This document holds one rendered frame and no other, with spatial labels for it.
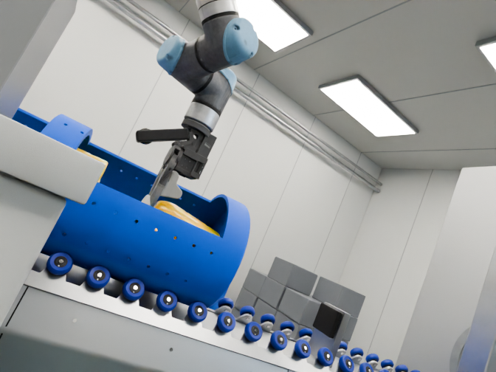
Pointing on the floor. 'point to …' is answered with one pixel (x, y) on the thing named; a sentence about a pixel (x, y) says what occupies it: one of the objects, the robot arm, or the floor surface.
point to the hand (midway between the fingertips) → (150, 199)
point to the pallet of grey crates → (295, 297)
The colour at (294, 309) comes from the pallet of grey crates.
